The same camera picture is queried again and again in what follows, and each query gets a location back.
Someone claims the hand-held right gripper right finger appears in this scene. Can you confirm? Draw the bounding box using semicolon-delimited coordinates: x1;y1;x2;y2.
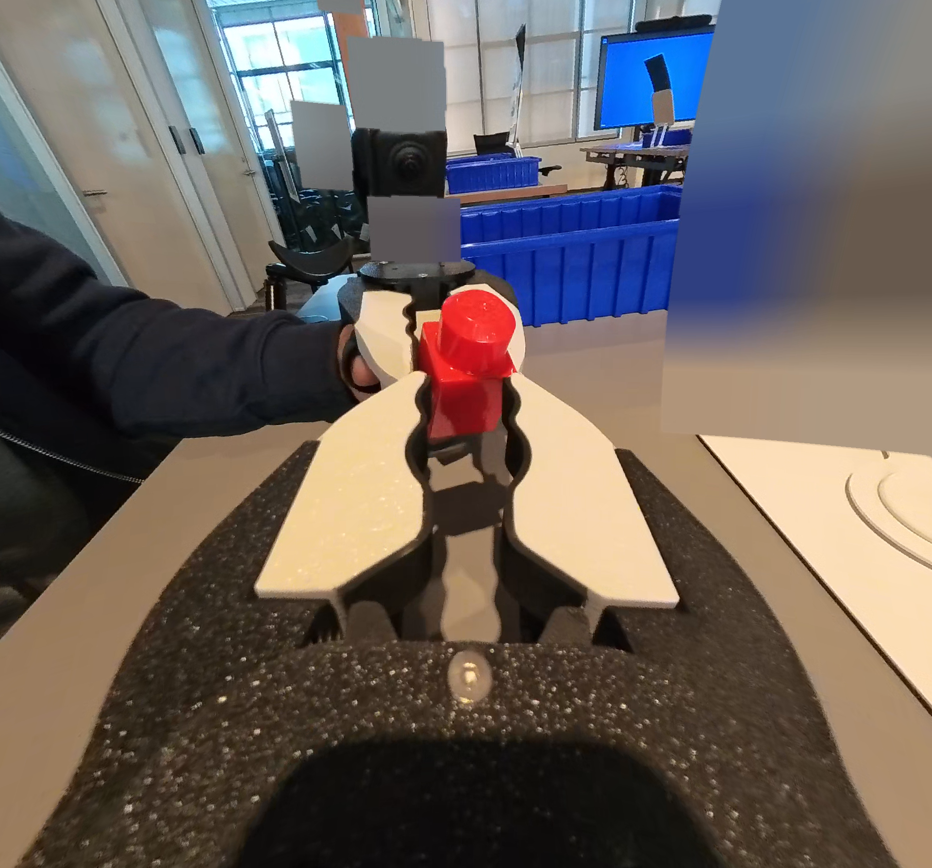
501;376;682;632

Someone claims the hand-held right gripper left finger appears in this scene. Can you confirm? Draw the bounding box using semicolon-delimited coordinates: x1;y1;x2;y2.
255;370;438;603

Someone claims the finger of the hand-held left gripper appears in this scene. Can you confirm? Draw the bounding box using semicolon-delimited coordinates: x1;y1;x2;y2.
354;289;422;392
477;285;527;377

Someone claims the red mega block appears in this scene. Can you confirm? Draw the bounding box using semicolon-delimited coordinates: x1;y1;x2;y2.
415;289;518;443

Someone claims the large blue plastic bin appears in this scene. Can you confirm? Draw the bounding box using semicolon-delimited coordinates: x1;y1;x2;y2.
460;185;683;328

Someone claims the person's left forearm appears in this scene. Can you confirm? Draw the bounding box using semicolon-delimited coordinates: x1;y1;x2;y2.
0;213;358;439

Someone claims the light wooden desk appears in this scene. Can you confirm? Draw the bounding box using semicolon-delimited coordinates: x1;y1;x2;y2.
459;184;569;208

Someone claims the black office chair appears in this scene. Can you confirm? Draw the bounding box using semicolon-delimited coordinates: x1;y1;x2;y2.
473;131;562;179

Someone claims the white instruction board stand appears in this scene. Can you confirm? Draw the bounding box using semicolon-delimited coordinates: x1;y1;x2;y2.
698;433;932;710

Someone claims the long wooden top desk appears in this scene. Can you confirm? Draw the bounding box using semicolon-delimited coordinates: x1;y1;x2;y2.
580;143;689;188

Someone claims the black backed document stand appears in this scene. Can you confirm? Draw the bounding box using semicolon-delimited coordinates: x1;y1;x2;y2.
644;52;680;150

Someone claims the blue screen monitor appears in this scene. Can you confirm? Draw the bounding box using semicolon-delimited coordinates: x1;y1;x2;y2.
593;27;716;132

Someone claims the person's dark jacket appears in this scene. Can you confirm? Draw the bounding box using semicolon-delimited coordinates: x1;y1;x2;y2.
0;402;176;639

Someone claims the white double door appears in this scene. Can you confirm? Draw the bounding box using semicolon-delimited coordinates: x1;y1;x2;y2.
69;0;288;316

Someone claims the black webcam bar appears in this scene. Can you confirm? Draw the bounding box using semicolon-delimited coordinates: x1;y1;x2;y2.
635;12;716;33

